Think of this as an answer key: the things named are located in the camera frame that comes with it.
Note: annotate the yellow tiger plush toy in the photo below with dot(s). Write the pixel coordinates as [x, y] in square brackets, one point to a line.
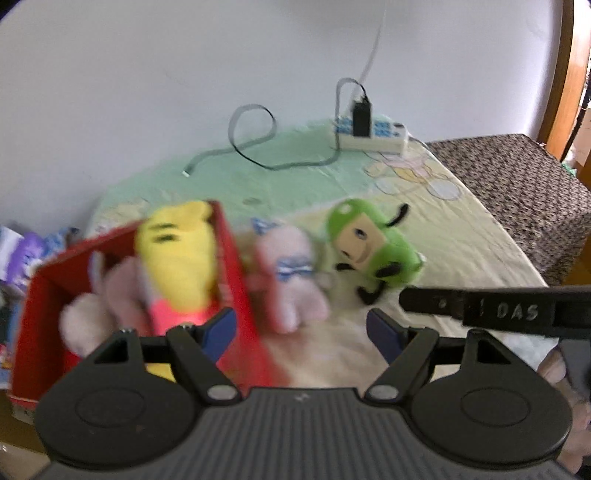
[180, 267]

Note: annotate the red cardboard box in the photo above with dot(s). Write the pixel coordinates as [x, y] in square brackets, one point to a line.
[41, 323]

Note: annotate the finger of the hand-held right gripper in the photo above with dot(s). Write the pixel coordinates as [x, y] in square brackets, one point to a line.
[429, 301]

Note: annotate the black power adapter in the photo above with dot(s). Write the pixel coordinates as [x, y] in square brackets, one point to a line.
[361, 120]

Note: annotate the purple tissue pack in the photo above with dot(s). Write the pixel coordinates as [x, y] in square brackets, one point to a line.
[30, 258]

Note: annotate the cartoon printed bedsheet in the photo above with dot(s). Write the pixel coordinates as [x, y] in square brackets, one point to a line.
[461, 221]

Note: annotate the white power strip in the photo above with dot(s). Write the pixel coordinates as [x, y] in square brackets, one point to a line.
[369, 144]

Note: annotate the wooden door frame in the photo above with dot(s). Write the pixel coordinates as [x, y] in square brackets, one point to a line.
[568, 83]

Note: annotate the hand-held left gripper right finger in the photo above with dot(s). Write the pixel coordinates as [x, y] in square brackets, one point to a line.
[383, 334]

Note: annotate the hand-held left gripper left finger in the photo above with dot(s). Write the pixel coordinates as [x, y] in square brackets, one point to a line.
[220, 330]

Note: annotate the pink plush bear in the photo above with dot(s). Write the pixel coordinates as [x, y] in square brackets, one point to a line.
[124, 295]

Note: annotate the brown patterned cover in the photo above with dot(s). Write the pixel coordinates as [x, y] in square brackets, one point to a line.
[531, 184]

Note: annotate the person's right hand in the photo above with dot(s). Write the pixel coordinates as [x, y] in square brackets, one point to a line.
[551, 369]

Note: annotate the white plush with blue bows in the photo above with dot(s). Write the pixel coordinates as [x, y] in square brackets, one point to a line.
[286, 286]

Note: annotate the green plush toy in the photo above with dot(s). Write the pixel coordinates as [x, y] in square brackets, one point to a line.
[397, 258]

